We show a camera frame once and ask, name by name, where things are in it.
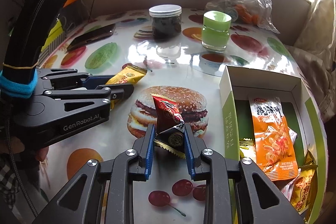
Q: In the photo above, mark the red white candy bar wrapper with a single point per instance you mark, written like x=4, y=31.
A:
x=287, y=186

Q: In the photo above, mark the green white cardboard box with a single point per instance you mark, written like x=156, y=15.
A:
x=300, y=111

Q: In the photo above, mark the green cream jar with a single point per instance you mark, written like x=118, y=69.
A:
x=216, y=30

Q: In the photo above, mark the long yellow snack bar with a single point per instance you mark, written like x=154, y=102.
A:
x=130, y=74

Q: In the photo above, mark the patterned beige curtain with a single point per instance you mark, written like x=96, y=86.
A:
x=314, y=52

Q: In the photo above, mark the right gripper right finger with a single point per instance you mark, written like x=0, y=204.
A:
x=237, y=191

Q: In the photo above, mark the person left hand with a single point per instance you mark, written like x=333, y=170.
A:
x=17, y=147

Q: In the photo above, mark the yellow peanut candy packet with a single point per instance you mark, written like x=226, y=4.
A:
x=301, y=187

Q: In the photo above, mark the black smartphone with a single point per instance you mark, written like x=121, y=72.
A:
x=91, y=37

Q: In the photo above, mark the yellow green box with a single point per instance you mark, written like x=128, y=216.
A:
x=55, y=38

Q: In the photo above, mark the gold snack bar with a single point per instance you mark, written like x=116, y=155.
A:
x=247, y=148

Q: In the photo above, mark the black white striped box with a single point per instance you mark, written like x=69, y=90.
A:
x=43, y=56

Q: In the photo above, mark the clear jar white lid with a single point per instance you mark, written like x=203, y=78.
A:
x=166, y=21

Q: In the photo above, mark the plaid sleeve forearm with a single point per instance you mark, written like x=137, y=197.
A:
x=25, y=181

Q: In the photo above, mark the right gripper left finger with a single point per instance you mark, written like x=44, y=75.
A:
x=103, y=188

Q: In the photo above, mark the red black triangular packet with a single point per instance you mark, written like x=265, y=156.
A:
x=170, y=126

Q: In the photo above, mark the clear plastic bag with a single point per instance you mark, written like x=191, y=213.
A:
x=254, y=12

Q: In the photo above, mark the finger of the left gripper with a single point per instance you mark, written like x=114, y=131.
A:
x=92, y=82
x=117, y=91

